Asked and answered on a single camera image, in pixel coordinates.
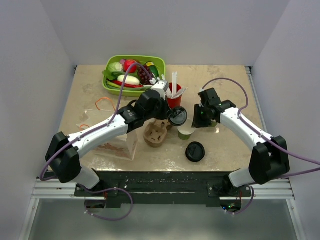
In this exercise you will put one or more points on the paper bag orange handles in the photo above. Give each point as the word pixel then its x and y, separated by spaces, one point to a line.
pixel 121 147

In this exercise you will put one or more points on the red ribbed cup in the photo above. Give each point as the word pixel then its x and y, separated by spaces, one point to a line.
pixel 175 101

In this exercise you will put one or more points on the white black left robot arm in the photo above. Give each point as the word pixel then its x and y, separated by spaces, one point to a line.
pixel 64 152

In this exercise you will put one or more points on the aluminium frame rail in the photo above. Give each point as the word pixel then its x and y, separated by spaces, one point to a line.
pixel 53 189

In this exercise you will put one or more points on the green cabbage toy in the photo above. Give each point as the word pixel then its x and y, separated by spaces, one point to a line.
pixel 115 67

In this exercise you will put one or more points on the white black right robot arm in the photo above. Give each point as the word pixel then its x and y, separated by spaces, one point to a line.
pixel 267 161

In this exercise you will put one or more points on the white radish toy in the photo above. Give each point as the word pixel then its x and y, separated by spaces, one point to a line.
pixel 129 80

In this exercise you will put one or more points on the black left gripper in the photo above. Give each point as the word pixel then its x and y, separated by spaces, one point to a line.
pixel 166 110

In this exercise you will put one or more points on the cardboard cup carrier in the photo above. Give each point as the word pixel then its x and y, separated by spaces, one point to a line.
pixel 156 132

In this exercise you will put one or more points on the black lid stack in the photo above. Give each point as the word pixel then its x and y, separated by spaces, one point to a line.
pixel 195 152

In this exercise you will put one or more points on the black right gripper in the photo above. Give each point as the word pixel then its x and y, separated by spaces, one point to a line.
pixel 197 122

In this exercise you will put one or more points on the green paper cup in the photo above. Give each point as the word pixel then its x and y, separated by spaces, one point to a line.
pixel 186 130
pixel 213 124

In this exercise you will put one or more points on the black coffee lid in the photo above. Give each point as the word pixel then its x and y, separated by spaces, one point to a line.
pixel 178 116

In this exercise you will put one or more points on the wrapped straw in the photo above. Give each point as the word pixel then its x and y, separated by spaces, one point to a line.
pixel 174 83
pixel 179 93

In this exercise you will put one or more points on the red apple toy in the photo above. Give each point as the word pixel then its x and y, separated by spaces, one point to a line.
pixel 130 64

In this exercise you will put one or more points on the dark grape bunch toy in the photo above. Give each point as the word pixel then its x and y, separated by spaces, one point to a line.
pixel 143 76

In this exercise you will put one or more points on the red chili toy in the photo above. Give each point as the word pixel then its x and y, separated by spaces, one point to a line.
pixel 116 82

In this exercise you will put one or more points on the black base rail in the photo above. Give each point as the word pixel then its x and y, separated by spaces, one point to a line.
pixel 211 189

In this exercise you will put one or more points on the green cucumber toy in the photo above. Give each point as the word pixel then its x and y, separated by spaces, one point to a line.
pixel 152 67

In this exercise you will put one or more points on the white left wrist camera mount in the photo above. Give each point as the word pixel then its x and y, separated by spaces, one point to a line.
pixel 161 87

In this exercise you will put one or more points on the green plastic bin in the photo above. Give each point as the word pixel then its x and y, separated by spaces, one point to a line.
pixel 142 60

